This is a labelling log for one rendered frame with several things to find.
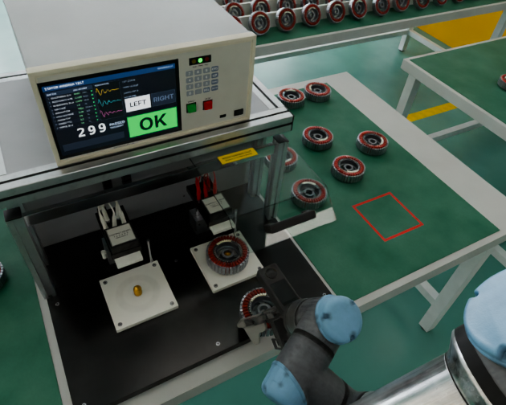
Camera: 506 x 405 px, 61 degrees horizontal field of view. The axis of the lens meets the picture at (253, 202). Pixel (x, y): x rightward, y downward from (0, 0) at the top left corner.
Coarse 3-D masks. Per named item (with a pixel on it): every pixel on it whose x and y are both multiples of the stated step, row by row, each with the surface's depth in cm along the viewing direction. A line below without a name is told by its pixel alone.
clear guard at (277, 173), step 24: (240, 144) 104; (264, 144) 104; (288, 144) 105; (216, 168) 97; (240, 168) 98; (264, 168) 98; (288, 168) 99; (216, 192) 92; (240, 192) 92; (264, 192) 93; (288, 192) 93; (312, 192) 94; (240, 216) 88; (264, 216) 90; (288, 216) 92; (240, 240) 87; (264, 240) 89
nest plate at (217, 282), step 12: (192, 252) 115; (204, 252) 116; (252, 252) 117; (204, 264) 113; (252, 264) 114; (204, 276) 111; (216, 276) 110; (228, 276) 111; (240, 276) 111; (252, 276) 112; (216, 288) 108
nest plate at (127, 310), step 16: (128, 272) 109; (144, 272) 110; (160, 272) 110; (112, 288) 106; (128, 288) 106; (144, 288) 106; (160, 288) 107; (112, 304) 103; (128, 304) 103; (144, 304) 103; (160, 304) 104; (176, 304) 104; (112, 320) 100; (128, 320) 100; (144, 320) 101
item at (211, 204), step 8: (192, 184) 117; (200, 184) 117; (192, 192) 115; (208, 192) 115; (200, 200) 110; (208, 200) 110; (216, 200) 110; (200, 208) 111; (208, 208) 108; (216, 208) 108; (208, 216) 107; (216, 216) 108; (224, 216) 109; (208, 224) 108; (216, 224) 110; (224, 224) 110; (216, 232) 108
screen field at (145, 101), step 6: (168, 90) 87; (174, 90) 88; (138, 96) 85; (144, 96) 85; (150, 96) 86; (156, 96) 86; (162, 96) 87; (168, 96) 88; (174, 96) 89; (126, 102) 84; (132, 102) 85; (138, 102) 85; (144, 102) 86; (150, 102) 87; (156, 102) 87; (162, 102) 88; (168, 102) 89; (126, 108) 85; (132, 108) 86; (138, 108) 86
